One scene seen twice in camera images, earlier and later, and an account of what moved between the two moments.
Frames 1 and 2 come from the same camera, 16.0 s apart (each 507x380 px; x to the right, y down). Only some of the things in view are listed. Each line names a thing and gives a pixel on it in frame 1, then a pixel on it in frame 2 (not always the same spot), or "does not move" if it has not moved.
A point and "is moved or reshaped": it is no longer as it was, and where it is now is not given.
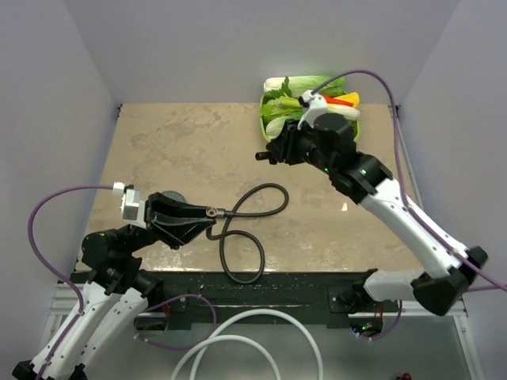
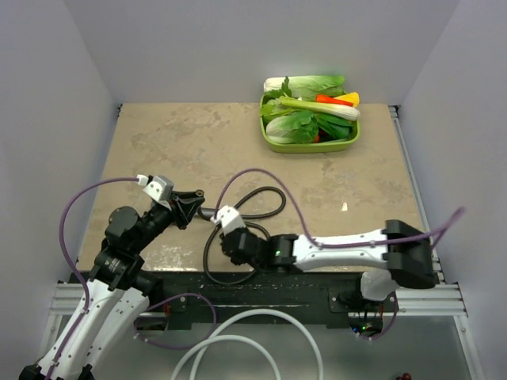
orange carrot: (333, 100) does not move
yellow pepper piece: (352, 97) does not move
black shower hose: (221, 213) is moved or reshaped
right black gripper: (283, 147) -> (245, 229)
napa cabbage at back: (300, 85) does not move
